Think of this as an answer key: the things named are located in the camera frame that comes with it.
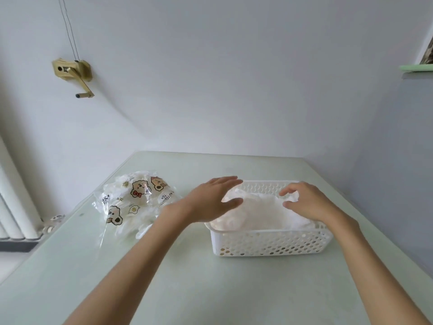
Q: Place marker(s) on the person's left hand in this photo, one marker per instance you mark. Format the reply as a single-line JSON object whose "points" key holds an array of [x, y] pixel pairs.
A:
{"points": [[209, 199]]}

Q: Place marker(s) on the person's right hand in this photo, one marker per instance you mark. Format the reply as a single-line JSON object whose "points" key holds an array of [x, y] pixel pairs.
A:
{"points": [[314, 203]]}

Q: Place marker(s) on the stack of white gloves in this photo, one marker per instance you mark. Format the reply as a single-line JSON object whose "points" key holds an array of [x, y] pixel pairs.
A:
{"points": [[264, 213]]}

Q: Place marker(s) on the white perforated plastic basket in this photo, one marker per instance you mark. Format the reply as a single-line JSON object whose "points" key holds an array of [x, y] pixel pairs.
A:
{"points": [[270, 245]]}

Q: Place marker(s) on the clear bear-print plastic bag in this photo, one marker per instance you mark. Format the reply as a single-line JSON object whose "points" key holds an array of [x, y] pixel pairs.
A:
{"points": [[135, 186]]}

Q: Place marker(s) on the person's left forearm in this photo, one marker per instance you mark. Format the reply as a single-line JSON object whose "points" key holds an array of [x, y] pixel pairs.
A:
{"points": [[132, 274]]}

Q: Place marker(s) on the person's right forearm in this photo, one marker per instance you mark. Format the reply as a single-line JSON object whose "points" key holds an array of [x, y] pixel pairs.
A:
{"points": [[375, 270]]}

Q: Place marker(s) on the white radiator valve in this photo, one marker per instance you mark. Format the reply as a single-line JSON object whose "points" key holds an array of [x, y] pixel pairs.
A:
{"points": [[55, 219]]}

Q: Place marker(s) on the pale green shelf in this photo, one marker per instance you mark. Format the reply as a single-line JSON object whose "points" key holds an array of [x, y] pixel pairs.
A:
{"points": [[416, 67]]}

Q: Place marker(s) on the white column radiator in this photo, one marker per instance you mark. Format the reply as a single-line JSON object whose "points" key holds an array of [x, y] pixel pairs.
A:
{"points": [[15, 199]]}

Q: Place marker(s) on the brass wall crank winch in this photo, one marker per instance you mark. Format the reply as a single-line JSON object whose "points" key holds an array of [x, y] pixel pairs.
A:
{"points": [[83, 69]]}

